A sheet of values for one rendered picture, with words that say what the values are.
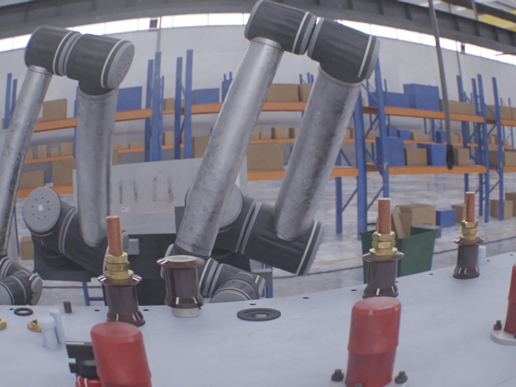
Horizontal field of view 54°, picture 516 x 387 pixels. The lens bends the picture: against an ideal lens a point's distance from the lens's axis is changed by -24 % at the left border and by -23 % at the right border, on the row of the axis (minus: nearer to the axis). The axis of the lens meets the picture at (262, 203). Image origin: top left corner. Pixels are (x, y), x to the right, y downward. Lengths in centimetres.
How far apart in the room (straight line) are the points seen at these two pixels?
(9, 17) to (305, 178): 1161
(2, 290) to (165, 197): 449
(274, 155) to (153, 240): 681
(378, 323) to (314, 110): 112
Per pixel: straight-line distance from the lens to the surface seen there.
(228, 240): 219
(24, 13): 1305
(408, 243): 534
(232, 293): 151
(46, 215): 222
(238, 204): 217
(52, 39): 167
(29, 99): 170
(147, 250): 267
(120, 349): 66
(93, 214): 201
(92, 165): 184
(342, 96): 172
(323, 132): 181
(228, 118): 164
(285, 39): 164
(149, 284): 320
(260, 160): 931
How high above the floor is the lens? 171
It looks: 7 degrees down
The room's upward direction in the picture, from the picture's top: 2 degrees counter-clockwise
